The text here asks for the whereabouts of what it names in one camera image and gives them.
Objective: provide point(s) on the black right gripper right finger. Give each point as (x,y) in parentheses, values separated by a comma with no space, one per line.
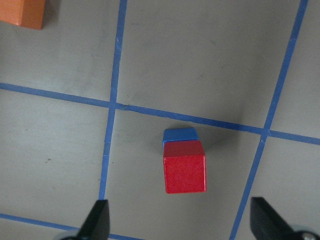
(266,223)

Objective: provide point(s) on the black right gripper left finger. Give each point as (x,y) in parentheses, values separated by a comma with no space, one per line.
(97,224)

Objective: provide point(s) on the red wooden block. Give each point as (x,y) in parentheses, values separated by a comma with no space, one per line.
(184,164)

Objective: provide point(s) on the blue wooden block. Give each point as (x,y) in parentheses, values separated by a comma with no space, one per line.
(179,134)

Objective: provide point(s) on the orange wooden block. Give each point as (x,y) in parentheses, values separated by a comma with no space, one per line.
(23,13)

